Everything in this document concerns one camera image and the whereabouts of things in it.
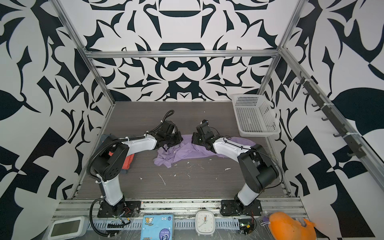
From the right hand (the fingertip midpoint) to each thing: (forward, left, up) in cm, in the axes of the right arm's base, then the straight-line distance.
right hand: (195, 136), depth 92 cm
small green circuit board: (-44, -23, -9) cm, 50 cm away
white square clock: (-43, -4, -4) cm, 43 cm away
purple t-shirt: (-5, +5, -4) cm, 8 cm away
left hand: (+1, +6, -1) cm, 6 cm away
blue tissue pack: (-44, +17, -1) cm, 47 cm away
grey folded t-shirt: (+4, +61, -6) cm, 61 cm away
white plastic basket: (+22, -44, -8) cm, 50 cm away
